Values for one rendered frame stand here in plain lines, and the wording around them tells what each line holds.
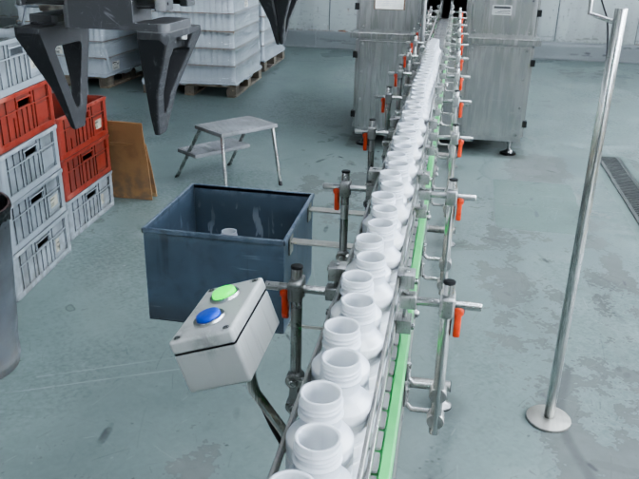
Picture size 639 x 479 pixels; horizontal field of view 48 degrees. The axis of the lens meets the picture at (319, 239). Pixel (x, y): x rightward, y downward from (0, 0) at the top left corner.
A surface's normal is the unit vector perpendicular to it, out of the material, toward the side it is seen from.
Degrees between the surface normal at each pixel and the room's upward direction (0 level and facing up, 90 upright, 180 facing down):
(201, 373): 90
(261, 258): 90
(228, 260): 90
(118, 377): 0
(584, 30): 90
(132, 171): 99
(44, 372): 0
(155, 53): 111
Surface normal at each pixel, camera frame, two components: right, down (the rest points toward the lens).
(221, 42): -0.14, 0.36
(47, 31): 0.98, 0.04
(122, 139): -0.16, 0.59
